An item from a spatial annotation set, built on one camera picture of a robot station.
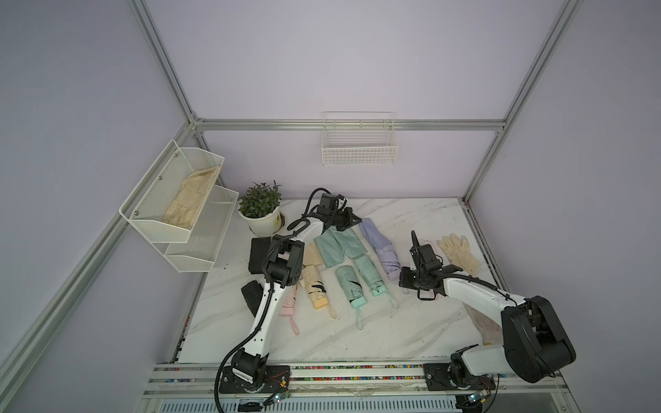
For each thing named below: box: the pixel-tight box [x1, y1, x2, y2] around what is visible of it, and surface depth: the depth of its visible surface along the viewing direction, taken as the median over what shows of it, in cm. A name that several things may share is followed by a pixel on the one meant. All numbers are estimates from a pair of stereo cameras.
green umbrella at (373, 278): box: [353, 254, 399, 309], surface depth 94 cm
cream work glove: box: [436, 233, 480, 278], surface depth 103 cm
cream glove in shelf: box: [161, 165, 220, 229], surface depth 81 cm
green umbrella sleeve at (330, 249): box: [313, 228, 346, 269], surface depth 103 cm
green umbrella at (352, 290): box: [334, 265, 368, 331], surface depth 92 cm
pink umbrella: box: [278, 285, 300, 335], surface depth 88 cm
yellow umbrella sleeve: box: [302, 240, 323, 266], surface depth 101 cm
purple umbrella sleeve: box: [358, 217, 393, 251], surface depth 105 cm
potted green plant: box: [237, 179, 285, 237], surface depth 100 cm
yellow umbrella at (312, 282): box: [299, 265, 337, 320], surface depth 90 cm
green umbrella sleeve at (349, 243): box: [332, 228, 368, 259], surface depth 106 cm
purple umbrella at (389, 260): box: [375, 243, 402, 281], surface depth 98 cm
